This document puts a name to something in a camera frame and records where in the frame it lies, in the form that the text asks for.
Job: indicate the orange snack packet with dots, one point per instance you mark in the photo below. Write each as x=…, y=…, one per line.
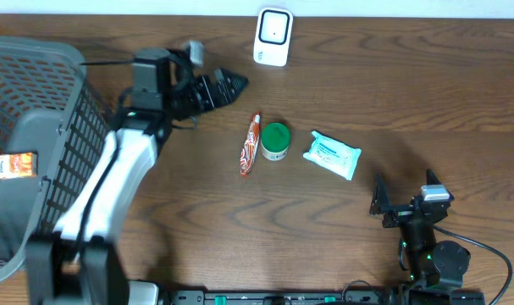
x=18, y=165

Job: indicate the teal wet wipes pack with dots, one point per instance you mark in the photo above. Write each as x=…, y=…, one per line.
x=333, y=155

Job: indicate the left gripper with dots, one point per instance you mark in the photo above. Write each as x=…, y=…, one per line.
x=203, y=96

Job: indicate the red orange candy bar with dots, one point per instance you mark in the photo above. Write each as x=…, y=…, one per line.
x=250, y=145

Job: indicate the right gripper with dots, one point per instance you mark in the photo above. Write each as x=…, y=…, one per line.
x=399, y=213

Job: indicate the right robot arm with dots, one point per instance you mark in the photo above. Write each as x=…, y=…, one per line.
x=433, y=264

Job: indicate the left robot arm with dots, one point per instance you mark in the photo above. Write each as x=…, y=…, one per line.
x=78, y=262

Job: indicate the white barcode scanner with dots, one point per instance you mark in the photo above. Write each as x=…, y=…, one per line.
x=272, y=37

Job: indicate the grey plastic basket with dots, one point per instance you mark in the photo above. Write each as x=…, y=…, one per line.
x=46, y=107

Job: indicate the green lid white jar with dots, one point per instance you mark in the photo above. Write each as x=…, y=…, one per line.
x=275, y=141

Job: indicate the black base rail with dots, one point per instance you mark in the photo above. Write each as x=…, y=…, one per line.
x=363, y=296

